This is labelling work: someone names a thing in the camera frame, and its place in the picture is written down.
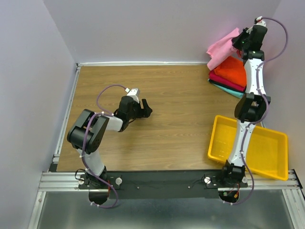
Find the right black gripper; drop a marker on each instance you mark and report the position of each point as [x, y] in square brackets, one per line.
[244, 32]

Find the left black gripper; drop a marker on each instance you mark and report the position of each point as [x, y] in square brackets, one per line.
[143, 113]

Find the pink t shirt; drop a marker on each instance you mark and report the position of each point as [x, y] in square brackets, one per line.
[222, 49]

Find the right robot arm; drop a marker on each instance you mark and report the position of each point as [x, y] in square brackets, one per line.
[253, 105]

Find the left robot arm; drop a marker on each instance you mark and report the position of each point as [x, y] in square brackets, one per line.
[88, 130]

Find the orange folded t shirt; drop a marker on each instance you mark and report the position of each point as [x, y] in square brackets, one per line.
[232, 69]

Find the teal folded t shirt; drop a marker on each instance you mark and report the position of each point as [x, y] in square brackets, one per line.
[231, 92]

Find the yellow plastic tray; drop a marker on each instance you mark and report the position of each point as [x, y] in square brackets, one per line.
[267, 154]

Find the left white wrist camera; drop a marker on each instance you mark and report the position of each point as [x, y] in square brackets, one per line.
[134, 93]

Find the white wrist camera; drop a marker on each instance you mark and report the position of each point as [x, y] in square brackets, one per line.
[134, 93]
[260, 21]

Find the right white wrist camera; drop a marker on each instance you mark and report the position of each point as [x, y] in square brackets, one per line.
[260, 21]

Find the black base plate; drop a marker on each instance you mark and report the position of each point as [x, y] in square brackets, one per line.
[163, 184]

